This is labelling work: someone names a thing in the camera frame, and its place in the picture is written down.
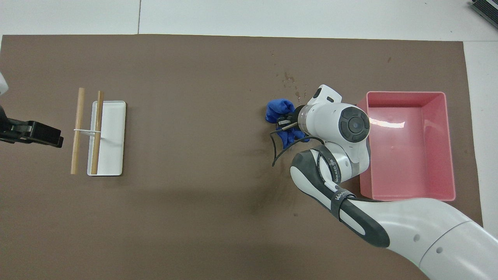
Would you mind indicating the pink plastic bin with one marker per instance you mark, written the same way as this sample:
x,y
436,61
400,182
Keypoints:
x,y
408,163

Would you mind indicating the dark ribbed device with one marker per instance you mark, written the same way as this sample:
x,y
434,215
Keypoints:
x,y
486,9

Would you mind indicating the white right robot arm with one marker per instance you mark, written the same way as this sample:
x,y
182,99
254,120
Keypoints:
x,y
408,225

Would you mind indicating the long wooden dowel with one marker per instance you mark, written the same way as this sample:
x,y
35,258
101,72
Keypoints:
x,y
78,116

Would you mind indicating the blue microfiber towel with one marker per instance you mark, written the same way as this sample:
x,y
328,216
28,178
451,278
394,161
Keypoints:
x,y
278,107

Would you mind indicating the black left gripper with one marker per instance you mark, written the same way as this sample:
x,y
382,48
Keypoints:
x,y
13,130

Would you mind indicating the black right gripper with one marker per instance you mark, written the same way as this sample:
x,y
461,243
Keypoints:
x,y
295,118

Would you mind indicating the white rectangular tray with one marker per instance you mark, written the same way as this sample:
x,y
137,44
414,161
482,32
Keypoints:
x,y
113,147

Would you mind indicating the thin white rack crossbar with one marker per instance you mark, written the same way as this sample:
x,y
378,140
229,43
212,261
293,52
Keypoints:
x,y
86,131

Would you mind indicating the brown table mat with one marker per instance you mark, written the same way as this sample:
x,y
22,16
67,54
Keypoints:
x,y
175,214

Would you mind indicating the spilled water puddle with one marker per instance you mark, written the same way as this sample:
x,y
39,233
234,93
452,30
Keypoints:
x,y
290,79

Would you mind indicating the short wooden dowel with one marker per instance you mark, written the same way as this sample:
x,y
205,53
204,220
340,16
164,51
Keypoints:
x,y
97,116

